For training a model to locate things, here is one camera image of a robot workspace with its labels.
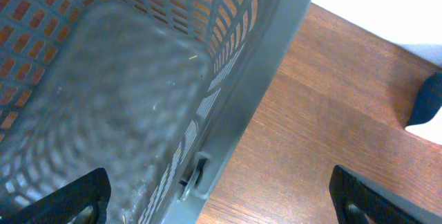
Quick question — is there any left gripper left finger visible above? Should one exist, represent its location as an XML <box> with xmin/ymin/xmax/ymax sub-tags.
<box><xmin>1</xmin><ymin>167</ymin><xmax>111</xmax><ymax>223</ymax></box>

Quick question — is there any dark grey plastic basket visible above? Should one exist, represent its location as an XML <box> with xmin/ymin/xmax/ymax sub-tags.
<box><xmin>1</xmin><ymin>0</ymin><xmax>311</xmax><ymax>223</ymax></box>

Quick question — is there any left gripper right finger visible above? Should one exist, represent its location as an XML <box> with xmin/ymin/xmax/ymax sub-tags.
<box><xmin>329</xmin><ymin>165</ymin><xmax>441</xmax><ymax>224</ymax></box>

